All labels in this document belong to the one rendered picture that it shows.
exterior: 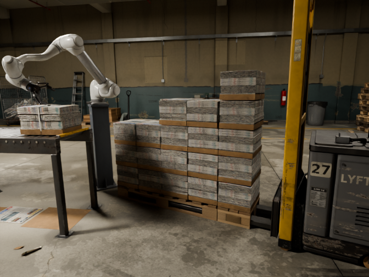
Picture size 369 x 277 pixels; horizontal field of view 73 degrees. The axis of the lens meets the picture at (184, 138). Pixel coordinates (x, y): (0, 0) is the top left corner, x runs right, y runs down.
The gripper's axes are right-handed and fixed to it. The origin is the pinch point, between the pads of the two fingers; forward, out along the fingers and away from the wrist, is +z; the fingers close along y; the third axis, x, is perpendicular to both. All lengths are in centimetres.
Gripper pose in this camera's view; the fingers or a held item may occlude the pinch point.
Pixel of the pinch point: (50, 97)
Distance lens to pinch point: 241.6
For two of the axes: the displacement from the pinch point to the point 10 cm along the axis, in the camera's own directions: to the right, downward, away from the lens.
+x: -1.5, 1.9, -9.7
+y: -4.4, 8.7, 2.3
